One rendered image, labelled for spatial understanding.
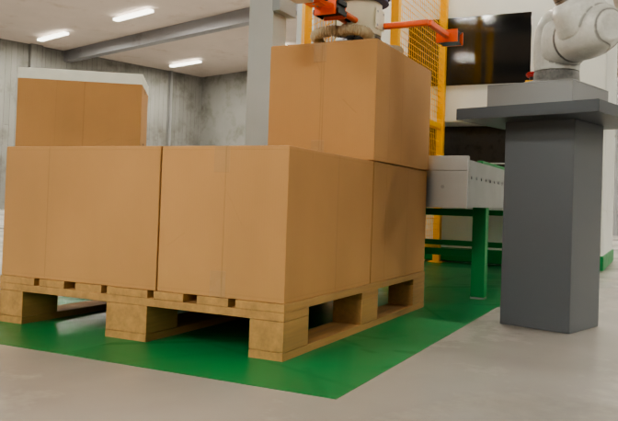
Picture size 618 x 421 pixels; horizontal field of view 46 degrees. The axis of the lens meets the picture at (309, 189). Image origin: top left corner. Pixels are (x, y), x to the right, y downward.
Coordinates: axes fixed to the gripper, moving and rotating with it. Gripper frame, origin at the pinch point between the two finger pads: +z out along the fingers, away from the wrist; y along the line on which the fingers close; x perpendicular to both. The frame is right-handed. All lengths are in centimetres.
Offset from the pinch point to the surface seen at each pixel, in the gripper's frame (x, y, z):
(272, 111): -10.6, 18.9, 44.4
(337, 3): -13.7, -3.3, 7.7
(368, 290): -11, -19, 103
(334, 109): -11.0, -4.7, 44.3
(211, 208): 48, 2, 78
